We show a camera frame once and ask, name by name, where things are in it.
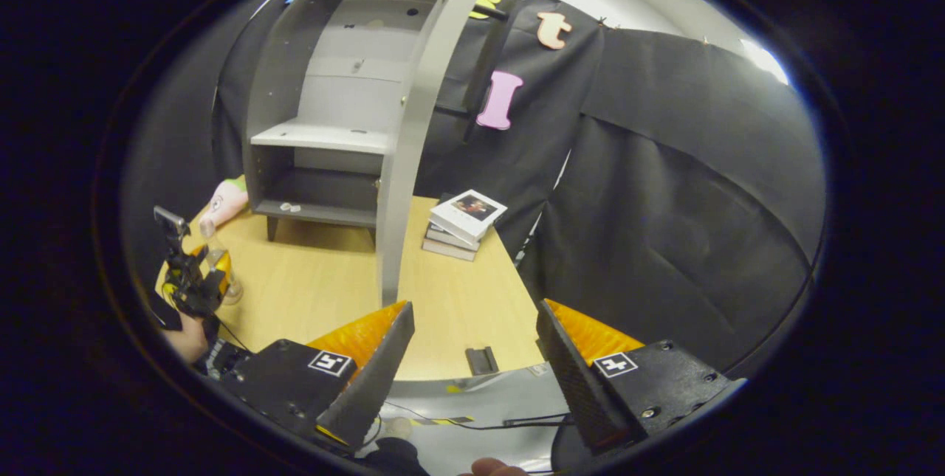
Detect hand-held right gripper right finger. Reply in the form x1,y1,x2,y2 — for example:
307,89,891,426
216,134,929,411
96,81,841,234
536,298,746,456

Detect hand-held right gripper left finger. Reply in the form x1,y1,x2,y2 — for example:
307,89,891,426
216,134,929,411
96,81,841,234
221,300,416,455

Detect grey cabinet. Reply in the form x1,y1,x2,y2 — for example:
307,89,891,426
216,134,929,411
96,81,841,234
242,0,473,244

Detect grey cabinet shelf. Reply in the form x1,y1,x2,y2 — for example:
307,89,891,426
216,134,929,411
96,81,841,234
250,118,392,156

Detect pink plush toy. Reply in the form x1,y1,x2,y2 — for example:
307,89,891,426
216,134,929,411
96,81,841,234
198,177,250,239

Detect person's dark trousers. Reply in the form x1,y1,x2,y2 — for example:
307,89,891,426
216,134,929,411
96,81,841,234
358,437,430,476

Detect grey book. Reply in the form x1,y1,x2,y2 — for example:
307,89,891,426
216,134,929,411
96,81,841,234
422,238,477,262
427,224,481,252

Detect white book with photo cover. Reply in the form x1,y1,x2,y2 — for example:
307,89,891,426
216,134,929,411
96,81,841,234
430,190,509,244

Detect black backdrop cloth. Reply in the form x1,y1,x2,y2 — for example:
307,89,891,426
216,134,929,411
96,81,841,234
122,0,828,381

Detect small ceiling light panel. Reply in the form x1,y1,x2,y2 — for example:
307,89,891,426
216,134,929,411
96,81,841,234
742,39,789,86

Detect black floor cable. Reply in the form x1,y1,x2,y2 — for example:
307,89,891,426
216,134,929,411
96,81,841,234
382,401,573,432

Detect small black bracket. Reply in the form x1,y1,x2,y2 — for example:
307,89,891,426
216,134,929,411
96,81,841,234
465,346,500,376

